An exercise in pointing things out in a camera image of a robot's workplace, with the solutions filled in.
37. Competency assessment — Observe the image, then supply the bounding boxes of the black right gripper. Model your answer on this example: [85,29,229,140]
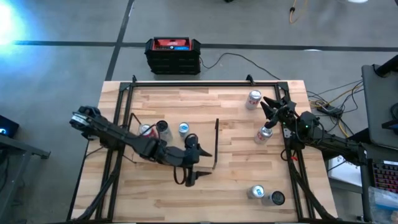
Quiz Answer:
[260,96,300,129]

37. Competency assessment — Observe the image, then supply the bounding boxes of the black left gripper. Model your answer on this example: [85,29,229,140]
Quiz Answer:
[172,143,213,188]

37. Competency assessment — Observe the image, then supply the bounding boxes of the silver Diet Coke can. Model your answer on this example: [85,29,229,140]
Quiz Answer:
[254,126,274,146]
[244,89,262,111]

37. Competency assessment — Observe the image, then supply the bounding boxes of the blue silver Red Bull can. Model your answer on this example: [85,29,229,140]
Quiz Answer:
[246,184,266,200]
[178,121,190,139]

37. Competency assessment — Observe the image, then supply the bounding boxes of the white Celsius can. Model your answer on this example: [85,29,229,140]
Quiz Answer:
[155,119,174,143]
[262,190,286,207]

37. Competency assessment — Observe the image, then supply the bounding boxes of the red Fanta can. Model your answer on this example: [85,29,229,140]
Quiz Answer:
[138,123,157,139]

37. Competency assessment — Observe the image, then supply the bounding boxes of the black power brick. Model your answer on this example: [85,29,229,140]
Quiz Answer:
[316,105,343,118]

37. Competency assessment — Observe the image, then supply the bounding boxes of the white printed paper sheet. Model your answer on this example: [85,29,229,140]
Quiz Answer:
[328,155,363,187]

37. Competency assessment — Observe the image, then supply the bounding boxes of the grey desk top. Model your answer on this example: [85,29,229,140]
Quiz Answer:
[361,63,398,151]

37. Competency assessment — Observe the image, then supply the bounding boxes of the red and black power station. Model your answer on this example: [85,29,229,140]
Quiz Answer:
[144,36,202,75]

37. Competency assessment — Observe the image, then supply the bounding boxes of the clear plastic bag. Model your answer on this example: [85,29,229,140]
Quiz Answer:
[368,185,398,224]

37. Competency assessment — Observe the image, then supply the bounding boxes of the black metal cart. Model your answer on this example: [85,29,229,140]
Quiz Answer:
[0,133,51,223]

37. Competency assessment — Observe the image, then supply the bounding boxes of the black device with blue light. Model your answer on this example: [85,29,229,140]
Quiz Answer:
[0,114,20,139]

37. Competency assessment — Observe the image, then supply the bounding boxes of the wooden shelf with black frame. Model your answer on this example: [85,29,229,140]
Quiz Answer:
[123,112,220,171]

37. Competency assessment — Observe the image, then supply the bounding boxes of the black aluminium table frame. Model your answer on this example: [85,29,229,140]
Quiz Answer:
[67,73,340,223]

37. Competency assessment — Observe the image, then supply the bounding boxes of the black power station cable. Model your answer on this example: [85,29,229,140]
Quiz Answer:
[200,52,281,82]

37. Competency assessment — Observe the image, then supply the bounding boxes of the loose floor cables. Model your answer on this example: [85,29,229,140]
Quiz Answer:
[306,79,364,139]

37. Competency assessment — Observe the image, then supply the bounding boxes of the yellow hanging extension cord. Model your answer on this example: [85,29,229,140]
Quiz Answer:
[288,0,309,25]

